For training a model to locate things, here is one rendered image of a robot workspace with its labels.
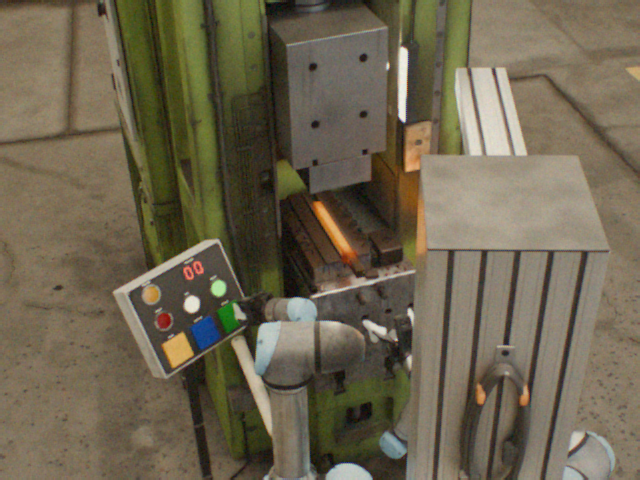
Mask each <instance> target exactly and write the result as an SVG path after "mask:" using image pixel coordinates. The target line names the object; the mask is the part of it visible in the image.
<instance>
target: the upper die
mask: <svg viewBox="0 0 640 480"><path fill-rule="evenodd" d="M295 171H296V173H297V174H298V176H299V177H300V179H301V181H302V182H303V184H304V185H305V187H306V188H307V190H309V192H310V193H316V192H320V191H325V190H329V189H334V188H338V187H343V186H347V185H352V184H356V183H361V182H365V181H370V180H371V154H369V155H367V154H366V153H365V151H364V150H362V156H359V157H355V158H350V159H345V160H341V161H336V162H331V163H327V164H322V165H318V164H317V163H316V161H315V160H314V161H313V167H307V168H302V169H298V170H295Z"/></svg>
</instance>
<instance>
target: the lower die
mask: <svg viewBox="0 0 640 480"><path fill-rule="evenodd" d="M306 192H309V190H307V189H306V190H301V191H300V193H298V194H293V195H289V196H287V198H286V199H281V200H279V205H283V204H285V205H287V206H288V210H287V209H286V207H285V206H282V207H281V208H280V219H281V223H282V214H283V213H284V212H286V211H290V212H291V213H292V217H290V213H286V214H284V228H285V231H286V221H287V220H288V219H289V218H294V219H295V220H296V226H298V227H300V232H299V229H298V228H294V229H292V243H293V245H294V236H295V235H296V234H298V233H302V234H304V236H305V239H304V240H303V236H302V235H298V236H297V237H296V250H297V252H298V244H299V243H300V242H301V241H309V243H310V246H309V247H307V243H305V242H304V243H302V244H301V245H300V257H301V259H302V261H303V257H302V253H303V251H304V250H305V249H307V248H312V249H313V250H314V255H313V253H312V250H307V251H305V253H304V259H305V265H306V268H307V270H309V272H310V274H311V276H312V277H313V279H314V281H315V283H319V282H323V281H327V280H331V279H335V278H339V277H343V276H347V275H351V274H354V273H353V272H352V270H351V268H350V267H349V265H348V264H347V263H344V262H343V253H342V252H341V250H340V249H339V247H338V245H337V244H336V242H335V241H334V239H333V237H332V236H331V234H330V233H329V231H328V229H327V228H326V226H325V225H324V222H323V220H322V219H321V217H320V216H319V214H318V213H317V211H316V209H315V208H314V206H313V205H312V203H311V201H310V200H309V198H307V197H306V195H305V193H306ZM316 195H317V196H318V198H319V199H320V201H321V202H322V204H323V205H324V207H325V208H326V210H327V211H328V213H329V214H330V216H331V218H332V219H333V221H334V222H335V225H336V226H337V228H338V229H339V231H340V233H341V234H342V236H343V237H344V239H345V240H346V242H347V243H348V245H349V246H350V248H351V250H352V251H354V250H356V252H357V258H358V260H359V261H360V263H361V264H362V266H363V267H364V269H365V271H366V270H370V251H369V249H368V248H367V246H366V245H365V244H364V245H363V248H362V247H361V245H362V243H363V240H362V239H361V237H359V238H358V240H356V237H357V236H358V235H359V234H358V233H357V231H356V230H355V229H354V231H353V233H352V232H351V231H352V229H353V228H354V227H353V225H352V223H351V221H350V222H349V223H348V226H347V221H348V220H349V218H348V217H347V215H346V214H345V215H344V218H342V215H343V213H345V212H344V211H343V209H342V208H340V209H339V211H338V210H337V209H338V207H339V206H340V205H339V204H338V202H337V201H336V202H335V204H333V201H334V200H335V198H334V196H333V195H332V193H331V192H330V190H325V191H320V192H316ZM293 226H295V223H294V220H289V221H288V236H289V238H290V229H291V228H292V227H293ZM338 274H340V276H339V277H337V275H338Z"/></svg>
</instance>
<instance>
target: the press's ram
mask: <svg viewBox="0 0 640 480"><path fill-rule="evenodd" d="M265 13H266V15H267V29H268V44H269V58H270V74H271V88H272V103H273V117H274V132H275V142H276V143H277V145H278V148H279V149H280V151H281V152H282V154H283V155H284V157H285V159H286V160H287V162H288V163H289V165H290V166H291V168H292V170H298V169H302V168H307V167H313V161H314V160H315V161H316V163H317V164H318V165H322V164H327V163H331V162H336V161H341V160H345V159H350V158H355V157H359V156H362V150H364V151H365V153H366V154H367V155H369V154H373V153H378V152H383V151H385V144H387V84H388V69H389V60H388V26H386V25H384V24H383V23H382V22H381V21H380V20H379V19H378V18H377V17H376V16H375V15H374V14H373V13H372V12H371V11H369V10H368V9H367V8H366V7H365V6H364V5H363V4H362V3H361V2H360V1H359V0H332V4H331V5H330V6H329V7H328V8H326V9H324V10H321V11H316V12H295V11H291V10H288V9H286V8H285V7H284V6H283V2H282V3H275V4H267V3H265Z"/></svg>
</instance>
